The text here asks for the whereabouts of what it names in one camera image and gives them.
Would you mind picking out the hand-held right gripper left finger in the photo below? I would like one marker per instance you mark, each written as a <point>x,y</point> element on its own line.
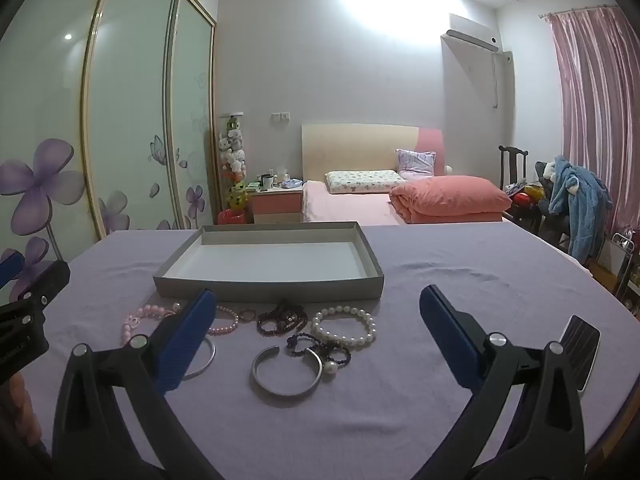
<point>185,342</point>

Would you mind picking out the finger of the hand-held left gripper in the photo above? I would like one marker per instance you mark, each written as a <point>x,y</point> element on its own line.
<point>47,280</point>
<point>10,266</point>

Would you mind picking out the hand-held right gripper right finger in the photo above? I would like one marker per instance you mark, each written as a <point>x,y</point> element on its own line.
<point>445,335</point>

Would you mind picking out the thin round silver bangle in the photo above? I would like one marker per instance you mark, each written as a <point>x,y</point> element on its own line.
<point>206,360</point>

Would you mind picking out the silver cuff bangle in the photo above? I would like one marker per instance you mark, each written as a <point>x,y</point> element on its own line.
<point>259,377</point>

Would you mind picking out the black bead tie with pearl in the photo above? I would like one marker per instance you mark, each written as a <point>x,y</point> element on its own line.
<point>325,352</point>

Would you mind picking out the grey cardboard tray box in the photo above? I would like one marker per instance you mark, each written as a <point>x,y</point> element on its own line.
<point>270,255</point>

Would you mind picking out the person's left hand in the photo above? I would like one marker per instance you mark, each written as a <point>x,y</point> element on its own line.
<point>25,405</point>

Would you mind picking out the purple bed sheet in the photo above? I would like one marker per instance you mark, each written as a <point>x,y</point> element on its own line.
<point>450,270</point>

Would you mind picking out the red trash bin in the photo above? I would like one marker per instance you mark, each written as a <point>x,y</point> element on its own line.
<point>231,216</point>

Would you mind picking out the black smartphone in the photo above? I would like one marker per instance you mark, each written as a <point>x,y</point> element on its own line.
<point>580,352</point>

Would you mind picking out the folded pink quilt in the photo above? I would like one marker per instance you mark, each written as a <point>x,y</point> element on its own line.
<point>450,197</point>

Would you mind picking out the bed with pink sheet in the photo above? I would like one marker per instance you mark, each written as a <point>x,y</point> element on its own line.
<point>350,207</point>

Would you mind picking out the red and yellow toys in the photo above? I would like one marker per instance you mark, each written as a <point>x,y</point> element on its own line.
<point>525,196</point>

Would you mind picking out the pink and beige nightstand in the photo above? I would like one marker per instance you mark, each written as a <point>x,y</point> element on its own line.
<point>275,205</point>

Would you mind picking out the white floral pillow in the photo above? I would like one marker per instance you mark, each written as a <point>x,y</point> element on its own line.
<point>365,181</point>

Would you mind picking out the purple patterned pillow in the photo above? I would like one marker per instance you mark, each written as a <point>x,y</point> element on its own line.
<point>416,164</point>

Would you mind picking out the dark wooden chair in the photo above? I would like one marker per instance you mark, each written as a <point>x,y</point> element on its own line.
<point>512,170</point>

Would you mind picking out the floral glass door wardrobe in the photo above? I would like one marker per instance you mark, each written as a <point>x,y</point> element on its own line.
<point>125,110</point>

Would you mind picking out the blue fleece garment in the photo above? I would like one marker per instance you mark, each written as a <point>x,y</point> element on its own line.
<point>580,205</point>

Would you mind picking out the beige and pink headboard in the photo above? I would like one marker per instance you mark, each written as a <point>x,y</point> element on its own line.
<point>360,147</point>

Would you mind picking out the white air conditioner pipe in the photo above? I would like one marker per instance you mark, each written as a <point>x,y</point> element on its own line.
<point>507,90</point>

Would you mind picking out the pink curtain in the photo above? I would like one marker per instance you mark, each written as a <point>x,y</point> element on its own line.
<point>585,110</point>

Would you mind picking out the white air conditioner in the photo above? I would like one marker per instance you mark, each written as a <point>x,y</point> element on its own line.
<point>470,35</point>

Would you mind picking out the curtain rod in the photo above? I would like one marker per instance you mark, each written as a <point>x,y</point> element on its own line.
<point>575,10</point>

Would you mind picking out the white wall switch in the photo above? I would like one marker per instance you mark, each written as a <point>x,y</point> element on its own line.
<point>281,117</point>

